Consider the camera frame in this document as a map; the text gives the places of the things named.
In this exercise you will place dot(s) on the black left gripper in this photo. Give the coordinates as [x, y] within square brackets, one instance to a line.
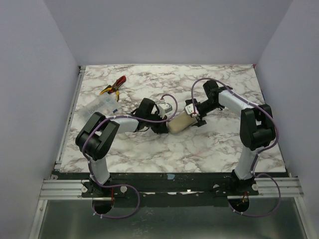
[161, 127]

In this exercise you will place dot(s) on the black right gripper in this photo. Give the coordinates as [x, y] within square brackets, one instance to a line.
[199, 113]

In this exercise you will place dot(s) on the beige zippered umbrella case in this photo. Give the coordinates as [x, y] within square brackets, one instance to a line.
[180, 122]

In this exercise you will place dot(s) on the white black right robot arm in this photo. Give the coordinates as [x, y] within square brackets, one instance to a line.
[258, 131]

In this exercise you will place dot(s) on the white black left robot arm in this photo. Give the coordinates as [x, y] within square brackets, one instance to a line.
[97, 135]

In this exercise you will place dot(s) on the clear plastic screw box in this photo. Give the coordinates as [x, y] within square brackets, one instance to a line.
[104, 104]

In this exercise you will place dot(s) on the red yellow pliers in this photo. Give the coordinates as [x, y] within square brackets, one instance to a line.
[115, 87]

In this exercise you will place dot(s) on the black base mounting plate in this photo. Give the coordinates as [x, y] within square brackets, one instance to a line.
[168, 189]

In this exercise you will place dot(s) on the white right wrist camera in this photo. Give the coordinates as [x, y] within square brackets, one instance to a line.
[190, 109]

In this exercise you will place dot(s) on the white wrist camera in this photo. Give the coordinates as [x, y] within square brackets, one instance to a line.
[164, 108]
[190, 109]

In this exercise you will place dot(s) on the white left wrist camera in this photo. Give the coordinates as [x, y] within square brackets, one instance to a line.
[164, 108]

